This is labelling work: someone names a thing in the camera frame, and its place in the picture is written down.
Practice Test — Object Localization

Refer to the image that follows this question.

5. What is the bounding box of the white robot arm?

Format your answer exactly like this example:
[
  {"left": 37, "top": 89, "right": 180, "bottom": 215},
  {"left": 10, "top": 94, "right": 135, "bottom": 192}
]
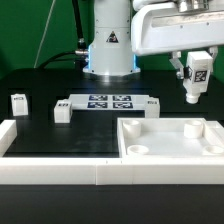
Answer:
[{"left": 83, "top": 0, "right": 224, "bottom": 80}]

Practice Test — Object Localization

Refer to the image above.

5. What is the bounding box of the thin white cable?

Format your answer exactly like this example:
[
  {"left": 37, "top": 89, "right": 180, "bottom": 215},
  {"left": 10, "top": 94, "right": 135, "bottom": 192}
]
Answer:
[{"left": 33, "top": 0, "right": 57, "bottom": 69}]

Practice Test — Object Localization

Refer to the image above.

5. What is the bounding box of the white square tabletop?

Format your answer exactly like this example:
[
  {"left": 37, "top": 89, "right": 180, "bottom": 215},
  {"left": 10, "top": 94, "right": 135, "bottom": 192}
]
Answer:
[{"left": 117, "top": 118, "right": 224, "bottom": 158}]

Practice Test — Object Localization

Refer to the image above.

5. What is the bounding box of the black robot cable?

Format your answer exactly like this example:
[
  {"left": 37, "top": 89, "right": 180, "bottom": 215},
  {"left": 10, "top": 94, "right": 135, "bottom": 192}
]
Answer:
[{"left": 38, "top": 0, "right": 90, "bottom": 70}]

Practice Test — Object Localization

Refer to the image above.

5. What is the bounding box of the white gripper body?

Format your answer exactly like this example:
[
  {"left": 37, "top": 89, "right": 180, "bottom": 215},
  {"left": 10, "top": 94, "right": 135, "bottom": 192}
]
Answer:
[{"left": 131, "top": 0, "right": 224, "bottom": 56}]

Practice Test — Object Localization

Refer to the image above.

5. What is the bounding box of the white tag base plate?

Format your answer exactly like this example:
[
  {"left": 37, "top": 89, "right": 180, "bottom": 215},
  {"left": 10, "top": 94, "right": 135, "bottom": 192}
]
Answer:
[{"left": 69, "top": 94, "right": 149, "bottom": 110}]

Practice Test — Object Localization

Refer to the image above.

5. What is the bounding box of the white U-shaped obstacle fence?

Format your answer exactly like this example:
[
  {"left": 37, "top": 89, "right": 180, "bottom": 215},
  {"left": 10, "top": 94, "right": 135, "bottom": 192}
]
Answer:
[{"left": 0, "top": 120, "right": 224, "bottom": 185}]

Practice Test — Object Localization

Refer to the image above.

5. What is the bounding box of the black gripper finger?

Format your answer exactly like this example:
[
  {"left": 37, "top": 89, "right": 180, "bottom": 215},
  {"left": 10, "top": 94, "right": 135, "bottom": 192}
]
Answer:
[
  {"left": 169, "top": 51, "right": 184, "bottom": 79},
  {"left": 209, "top": 46, "right": 218, "bottom": 59}
]

